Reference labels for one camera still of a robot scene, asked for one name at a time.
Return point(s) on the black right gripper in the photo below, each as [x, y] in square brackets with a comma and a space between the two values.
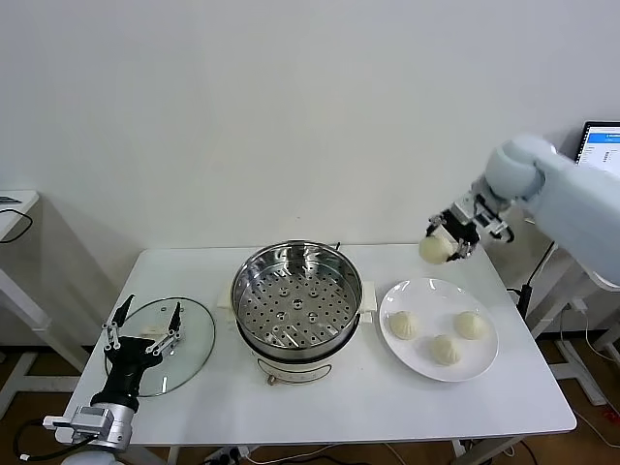
[462, 230]

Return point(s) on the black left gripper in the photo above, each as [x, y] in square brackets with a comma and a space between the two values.
[127, 358]

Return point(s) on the white steamed baozi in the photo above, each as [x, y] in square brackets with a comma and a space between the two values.
[404, 324]
[433, 252]
[446, 350]
[471, 325]

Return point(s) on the round glass lid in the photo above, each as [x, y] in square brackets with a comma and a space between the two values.
[194, 334]

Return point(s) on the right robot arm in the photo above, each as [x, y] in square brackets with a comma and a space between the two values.
[571, 203]

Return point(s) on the stainless steel steamer basket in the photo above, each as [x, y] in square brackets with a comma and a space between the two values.
[296, 304]

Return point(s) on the white round plate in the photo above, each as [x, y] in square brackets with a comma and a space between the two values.
[436, 300]

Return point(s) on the white side desk with laptop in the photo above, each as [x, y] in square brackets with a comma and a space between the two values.
[547, 319]

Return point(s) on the white table leg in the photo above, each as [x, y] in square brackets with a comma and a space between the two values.
[173, 456]
[460, 451]

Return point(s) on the white power adapter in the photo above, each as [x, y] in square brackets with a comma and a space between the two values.
[579, 305]

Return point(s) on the white electric cooker base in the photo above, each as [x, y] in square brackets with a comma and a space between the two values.
[295, 365]

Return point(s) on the open grey laptop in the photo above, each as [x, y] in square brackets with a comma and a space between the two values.
[603, 145]

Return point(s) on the dark flat device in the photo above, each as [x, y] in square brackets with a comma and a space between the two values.
[7, 198]

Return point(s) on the small red floor object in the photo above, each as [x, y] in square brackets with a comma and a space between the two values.
[608, 415]

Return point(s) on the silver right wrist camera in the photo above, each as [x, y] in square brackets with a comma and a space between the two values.
[499, 227]

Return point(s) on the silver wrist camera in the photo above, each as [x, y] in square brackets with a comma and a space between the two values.
[92, 419]
[499, 227]

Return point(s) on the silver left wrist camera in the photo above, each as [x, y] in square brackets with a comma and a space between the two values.
[92, 419]

